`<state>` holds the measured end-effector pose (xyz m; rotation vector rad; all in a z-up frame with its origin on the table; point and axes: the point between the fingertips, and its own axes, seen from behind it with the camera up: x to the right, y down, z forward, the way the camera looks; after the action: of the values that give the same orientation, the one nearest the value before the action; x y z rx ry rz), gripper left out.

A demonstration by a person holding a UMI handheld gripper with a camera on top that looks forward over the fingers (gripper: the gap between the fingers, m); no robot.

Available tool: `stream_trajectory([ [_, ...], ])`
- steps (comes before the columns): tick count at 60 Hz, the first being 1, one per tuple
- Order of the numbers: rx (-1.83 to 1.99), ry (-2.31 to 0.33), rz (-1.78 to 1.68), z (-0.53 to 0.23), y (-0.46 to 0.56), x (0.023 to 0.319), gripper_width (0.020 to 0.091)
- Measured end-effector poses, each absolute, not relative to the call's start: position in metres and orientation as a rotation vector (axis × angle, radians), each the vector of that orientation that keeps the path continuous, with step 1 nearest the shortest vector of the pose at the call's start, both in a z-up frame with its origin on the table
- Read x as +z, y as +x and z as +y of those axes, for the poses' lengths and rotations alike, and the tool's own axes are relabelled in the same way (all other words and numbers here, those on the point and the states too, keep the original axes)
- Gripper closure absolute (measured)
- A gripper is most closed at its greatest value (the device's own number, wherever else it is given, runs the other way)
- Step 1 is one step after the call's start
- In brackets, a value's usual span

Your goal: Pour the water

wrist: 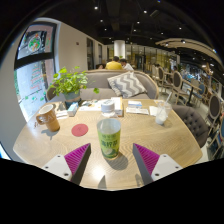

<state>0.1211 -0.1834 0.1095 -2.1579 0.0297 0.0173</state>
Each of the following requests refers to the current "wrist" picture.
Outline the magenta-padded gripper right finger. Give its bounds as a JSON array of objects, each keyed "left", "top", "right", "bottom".
[{"left": 132, "top": 143, "right": 184, "bottom": 185}]

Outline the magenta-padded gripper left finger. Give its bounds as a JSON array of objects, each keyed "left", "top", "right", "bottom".
[{"left": 42, "top": 143, "right": 92, "bottom": 186}]

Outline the clear green-label drink bottle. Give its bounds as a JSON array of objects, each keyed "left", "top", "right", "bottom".
[{"left": 96, "top": 99, "right": 122, "bottom": 160}]

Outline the flat round red coaster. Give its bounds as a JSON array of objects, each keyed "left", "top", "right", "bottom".
[{"left": 71, "top": 123, "right": 90, "bottom": 138}]

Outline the brown ceramic mug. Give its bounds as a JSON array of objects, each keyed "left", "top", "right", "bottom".
[{"left": 35, "top": 103, "right": 61, "bottom": 133}]

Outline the clear plastic cup with straw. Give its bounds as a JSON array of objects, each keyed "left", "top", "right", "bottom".
[{"left": 154, "top": 91, "right": 174, "bottom": 126}]

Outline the teal tissue pack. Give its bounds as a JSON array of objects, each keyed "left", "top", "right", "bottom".
[{"left": 67, "top": 101, "right": 80, "bottom": 118}]

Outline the open printed booklet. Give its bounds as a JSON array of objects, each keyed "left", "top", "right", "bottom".
[{"left": 78, "top": 98, "right": 103, "bottom": 113}]

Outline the small white blue box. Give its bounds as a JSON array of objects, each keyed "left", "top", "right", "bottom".
[{"left": 127, "top": 100, "right": 143, "bottom": 109}]

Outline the dark tufted armchair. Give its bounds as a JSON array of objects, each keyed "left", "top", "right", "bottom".
[{"left": 171, "top": 104, "right": 210, "bottom": 149}]

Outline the white carton box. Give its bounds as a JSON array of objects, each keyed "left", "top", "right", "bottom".
[{"left": 111, "top": 96, "right": 124, "bottom": 117}]

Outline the green potted plant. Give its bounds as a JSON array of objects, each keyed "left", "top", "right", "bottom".
[{"left": 49, "top": 65, "right": 100, "bottom": 109}]

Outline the grey white chevron pillow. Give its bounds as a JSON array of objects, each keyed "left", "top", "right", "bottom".
[{"left": 107, "top": 71, "right": 148, "bottom": 99}]

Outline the grey curved sofa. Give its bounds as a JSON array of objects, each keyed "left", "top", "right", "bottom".
[{"left": 46, "top": 69, "right": 160, "bottom": 103}]

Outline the group of dining chairs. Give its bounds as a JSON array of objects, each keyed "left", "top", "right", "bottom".
[{"left": 151, "top": 63, "right": 224, "bottom": 158}]

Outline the person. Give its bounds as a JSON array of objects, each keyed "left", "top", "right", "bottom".
[
  {"left": 119, "top": 58, "right": 135, "bottom": 72},
  {"left": 105, "top": 55, "right": 124, "bottom": 71}
]

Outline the group of ceiling lights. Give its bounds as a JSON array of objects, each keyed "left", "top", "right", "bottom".
[{"left": 91, "top": 3, "right": 218, "bottom": 68}]

